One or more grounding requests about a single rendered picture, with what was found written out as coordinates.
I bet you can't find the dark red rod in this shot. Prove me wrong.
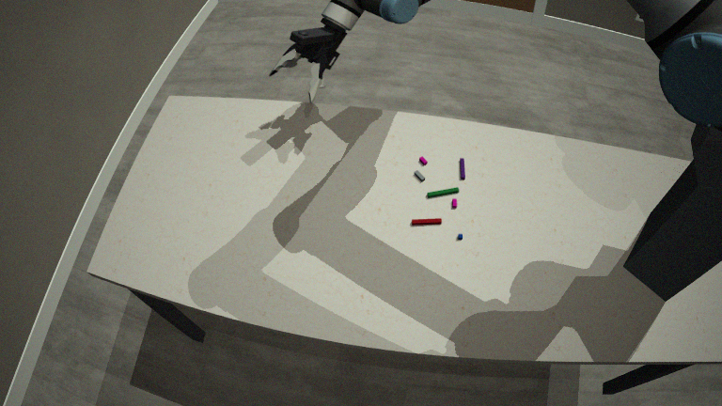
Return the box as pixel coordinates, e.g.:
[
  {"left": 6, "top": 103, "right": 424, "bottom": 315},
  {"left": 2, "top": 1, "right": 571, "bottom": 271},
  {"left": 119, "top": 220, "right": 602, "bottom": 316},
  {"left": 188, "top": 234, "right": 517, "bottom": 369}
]
[{"left": 412, "top": 218, "right": 442, "bottom": 226}]

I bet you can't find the green rod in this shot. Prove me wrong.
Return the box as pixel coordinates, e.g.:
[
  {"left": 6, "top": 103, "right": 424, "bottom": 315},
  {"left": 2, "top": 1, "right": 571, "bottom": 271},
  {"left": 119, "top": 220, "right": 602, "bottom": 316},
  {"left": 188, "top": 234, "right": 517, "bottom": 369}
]
[{"left": 427, "top": 187, "right": 459, "bottom": 198}]

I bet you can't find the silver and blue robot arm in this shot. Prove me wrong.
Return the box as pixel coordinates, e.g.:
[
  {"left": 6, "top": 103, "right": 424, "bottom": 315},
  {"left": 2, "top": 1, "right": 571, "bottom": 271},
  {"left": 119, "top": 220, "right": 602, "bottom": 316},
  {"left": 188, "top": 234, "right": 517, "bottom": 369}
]
[{"left": 290, "top": 0, "right": 722, "bottom": 132}]

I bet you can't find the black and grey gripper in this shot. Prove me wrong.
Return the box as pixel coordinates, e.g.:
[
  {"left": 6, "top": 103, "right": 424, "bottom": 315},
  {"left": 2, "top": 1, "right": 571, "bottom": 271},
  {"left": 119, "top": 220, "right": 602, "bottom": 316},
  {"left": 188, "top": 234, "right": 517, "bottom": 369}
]
[{"left": 269, "top": 18, "right": 347, "bottom": 103}]

